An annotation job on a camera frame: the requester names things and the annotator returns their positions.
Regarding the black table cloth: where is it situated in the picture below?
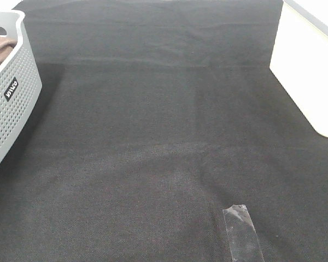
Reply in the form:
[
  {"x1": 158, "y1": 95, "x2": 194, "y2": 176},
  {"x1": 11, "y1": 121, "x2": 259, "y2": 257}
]
[{"x1": 0, "y1": 1, "x2": 328, "y2": 261}]

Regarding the clear adhesive tape strip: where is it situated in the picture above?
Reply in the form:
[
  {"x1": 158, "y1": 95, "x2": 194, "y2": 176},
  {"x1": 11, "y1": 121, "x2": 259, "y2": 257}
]
[{"x1": 223, "y1": 205, "x2": 264, "y2": 262}]

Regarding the white plastic bin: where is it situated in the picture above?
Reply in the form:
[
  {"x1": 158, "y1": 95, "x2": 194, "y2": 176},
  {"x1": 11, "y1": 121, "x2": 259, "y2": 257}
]
[{"x1": 270, "y1": 1, "x2": 328, "y2": 138}]

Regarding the grey perforated plastic basket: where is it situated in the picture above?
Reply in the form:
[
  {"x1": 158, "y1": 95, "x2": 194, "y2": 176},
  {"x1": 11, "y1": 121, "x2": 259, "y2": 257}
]
[{"x1": 0, "y1": 10, "x2": 42, "y2": 163}]

